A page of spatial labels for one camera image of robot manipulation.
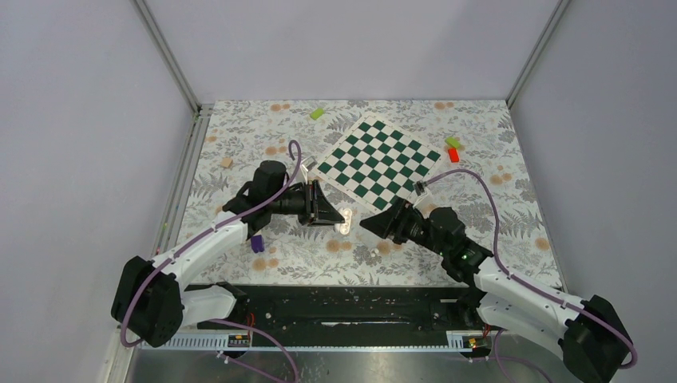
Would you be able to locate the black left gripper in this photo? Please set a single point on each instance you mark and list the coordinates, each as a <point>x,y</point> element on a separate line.
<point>316,205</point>

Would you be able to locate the lime green block right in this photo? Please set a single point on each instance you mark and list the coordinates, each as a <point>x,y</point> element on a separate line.
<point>452,142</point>

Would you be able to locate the purple block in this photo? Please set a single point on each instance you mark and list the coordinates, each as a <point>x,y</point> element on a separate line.
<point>257,244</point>

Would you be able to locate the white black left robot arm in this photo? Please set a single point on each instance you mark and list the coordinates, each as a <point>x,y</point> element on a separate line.
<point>153,299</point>

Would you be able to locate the red block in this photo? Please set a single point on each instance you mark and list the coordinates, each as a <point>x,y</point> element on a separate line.
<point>453,155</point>

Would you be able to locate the right aluminium frame post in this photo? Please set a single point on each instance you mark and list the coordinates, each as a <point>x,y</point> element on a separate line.
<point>540,46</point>

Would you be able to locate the lime green block far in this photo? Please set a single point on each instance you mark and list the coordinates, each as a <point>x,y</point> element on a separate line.
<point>316,114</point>

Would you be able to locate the aluminium frame post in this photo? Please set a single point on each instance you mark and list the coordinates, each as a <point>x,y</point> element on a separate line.
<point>166,54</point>
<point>540,46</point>

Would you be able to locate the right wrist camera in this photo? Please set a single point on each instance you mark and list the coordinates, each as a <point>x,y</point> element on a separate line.
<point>421,190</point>

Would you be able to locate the left aluminium frame post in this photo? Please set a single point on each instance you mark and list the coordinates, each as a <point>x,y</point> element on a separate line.
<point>166,54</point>

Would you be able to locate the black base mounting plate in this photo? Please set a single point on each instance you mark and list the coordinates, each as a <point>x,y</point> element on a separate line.
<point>357,316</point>

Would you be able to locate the white earbud charging case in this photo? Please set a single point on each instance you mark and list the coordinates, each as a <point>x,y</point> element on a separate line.
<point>344,227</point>

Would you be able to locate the lime green block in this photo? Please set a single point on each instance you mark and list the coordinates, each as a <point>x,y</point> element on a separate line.
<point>452,142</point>
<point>316,114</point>

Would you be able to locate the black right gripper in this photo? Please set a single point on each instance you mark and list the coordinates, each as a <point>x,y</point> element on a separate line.
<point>392,223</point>

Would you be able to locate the floral patterned table mat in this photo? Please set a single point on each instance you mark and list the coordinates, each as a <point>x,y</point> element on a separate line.
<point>489,188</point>

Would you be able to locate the green white chessboard mat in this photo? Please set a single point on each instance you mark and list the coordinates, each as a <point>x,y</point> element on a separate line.
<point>376,161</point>

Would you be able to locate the small wooden cube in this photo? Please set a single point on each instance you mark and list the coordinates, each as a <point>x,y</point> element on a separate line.
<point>226,163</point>

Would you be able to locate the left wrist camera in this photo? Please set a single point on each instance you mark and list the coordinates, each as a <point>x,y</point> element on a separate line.
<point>307,164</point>

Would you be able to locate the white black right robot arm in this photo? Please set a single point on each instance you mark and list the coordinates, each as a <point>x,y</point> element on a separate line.
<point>586,335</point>

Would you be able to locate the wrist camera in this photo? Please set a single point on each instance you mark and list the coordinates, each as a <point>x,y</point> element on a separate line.
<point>421,190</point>
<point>307,164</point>

